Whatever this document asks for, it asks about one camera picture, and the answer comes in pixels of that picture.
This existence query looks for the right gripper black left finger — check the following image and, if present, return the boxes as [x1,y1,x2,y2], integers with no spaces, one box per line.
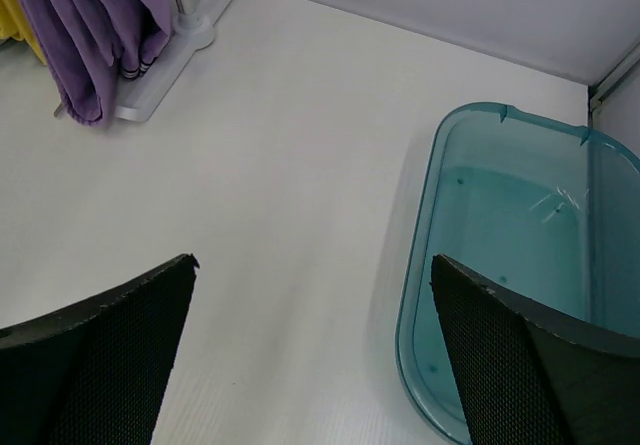
[1,254,199,444]

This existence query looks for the purple trousers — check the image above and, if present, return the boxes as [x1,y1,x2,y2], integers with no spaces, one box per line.
[19,0,172,125]

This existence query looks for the white clothes rack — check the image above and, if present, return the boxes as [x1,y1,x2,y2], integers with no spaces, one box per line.
[114,0,232,122]

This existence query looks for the yellow garment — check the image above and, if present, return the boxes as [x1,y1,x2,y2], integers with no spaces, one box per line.
[0,0,46,65]

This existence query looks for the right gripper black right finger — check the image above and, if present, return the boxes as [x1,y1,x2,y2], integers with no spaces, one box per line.
[431,255,639,444]

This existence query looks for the teal transparent plastic basin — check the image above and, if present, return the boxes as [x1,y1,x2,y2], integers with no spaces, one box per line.
[396,102,639,444]

